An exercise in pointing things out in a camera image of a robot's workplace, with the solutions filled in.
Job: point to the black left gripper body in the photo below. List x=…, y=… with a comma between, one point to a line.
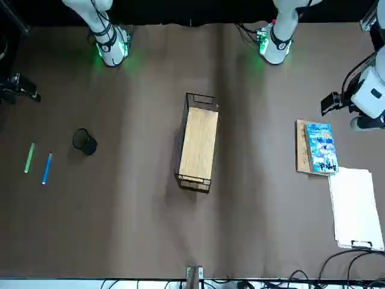
x=331, y=102

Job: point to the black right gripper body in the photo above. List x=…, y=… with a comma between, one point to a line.
x=21, y=87

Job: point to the blue illustrated book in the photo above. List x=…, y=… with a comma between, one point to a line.
x=322, y=147

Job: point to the green marker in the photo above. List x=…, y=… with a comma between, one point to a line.
x=29, y=158

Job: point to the blue marker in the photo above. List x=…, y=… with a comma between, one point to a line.
x=47, y=168

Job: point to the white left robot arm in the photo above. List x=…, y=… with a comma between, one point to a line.
x=278, y=33

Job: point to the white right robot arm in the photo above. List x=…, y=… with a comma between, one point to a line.
x=111, y=45

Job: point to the brown cover book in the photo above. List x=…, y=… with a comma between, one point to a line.
x=300, y=150

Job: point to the black mesh pen holder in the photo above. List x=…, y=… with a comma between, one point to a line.
x=85, y=141

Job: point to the white clipboard with paper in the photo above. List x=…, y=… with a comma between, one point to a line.
x=352, y=204

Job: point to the aluminium frame rail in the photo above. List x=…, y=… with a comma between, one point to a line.
x=13, y=13
x=369, y=15

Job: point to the aluminium camera post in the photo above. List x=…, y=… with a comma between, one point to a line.
x=194, y=277

